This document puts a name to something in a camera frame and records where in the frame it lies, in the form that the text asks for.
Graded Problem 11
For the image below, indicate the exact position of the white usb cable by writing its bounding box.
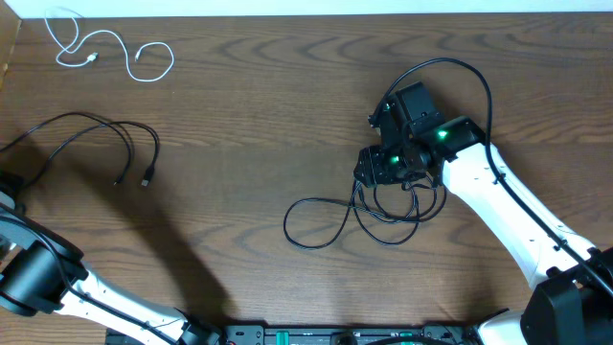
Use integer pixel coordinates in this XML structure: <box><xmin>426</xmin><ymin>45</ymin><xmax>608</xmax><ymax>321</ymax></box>
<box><xmin>43</xmin><ymin>6</ymin><xmax>175</xmax><ymax>83</ymax></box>

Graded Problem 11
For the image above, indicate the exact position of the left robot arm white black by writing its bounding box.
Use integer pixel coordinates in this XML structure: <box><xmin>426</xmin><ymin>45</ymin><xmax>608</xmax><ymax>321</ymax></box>
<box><xmin>1</xmin><ymin>172</ymin><xmax>224</xmax><ymax>345</ymax></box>

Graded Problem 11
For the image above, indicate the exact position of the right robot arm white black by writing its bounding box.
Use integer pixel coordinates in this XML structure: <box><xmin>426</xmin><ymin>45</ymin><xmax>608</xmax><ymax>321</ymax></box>
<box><xmin>354</xmin><ymin>82</ymin><xmax>612</xmax><ymax>344</ymax></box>

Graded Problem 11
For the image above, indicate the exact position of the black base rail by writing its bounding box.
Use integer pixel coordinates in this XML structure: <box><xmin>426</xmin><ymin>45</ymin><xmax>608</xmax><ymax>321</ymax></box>
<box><xmin>104</xmin><ymin>323</ymin><xmax>480</xmax><ymax>345</ymax></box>

